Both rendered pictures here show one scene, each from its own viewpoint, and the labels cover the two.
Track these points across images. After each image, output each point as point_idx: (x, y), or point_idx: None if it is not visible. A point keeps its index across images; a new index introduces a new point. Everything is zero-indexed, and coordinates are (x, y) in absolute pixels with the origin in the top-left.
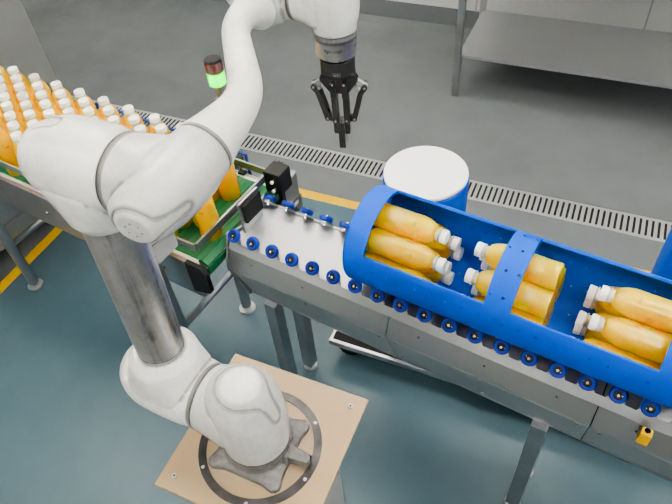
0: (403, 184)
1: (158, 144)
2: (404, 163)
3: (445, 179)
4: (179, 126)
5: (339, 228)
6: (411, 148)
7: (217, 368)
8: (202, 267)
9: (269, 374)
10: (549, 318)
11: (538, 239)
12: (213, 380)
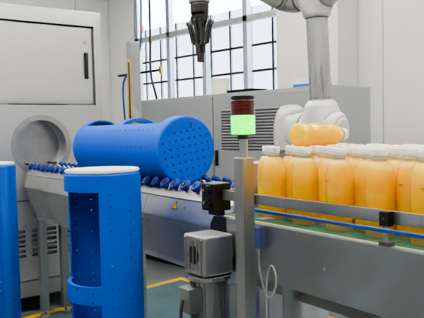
0: (128, 167)
1: None
2: (110, 169)
3: (96, 167)
4: None
5: (188, 193)
6: (91, 171)
7: (298, 114)
8: None
9: (276, 117)
10: None
11: (121, 121)
12: (300, 106)
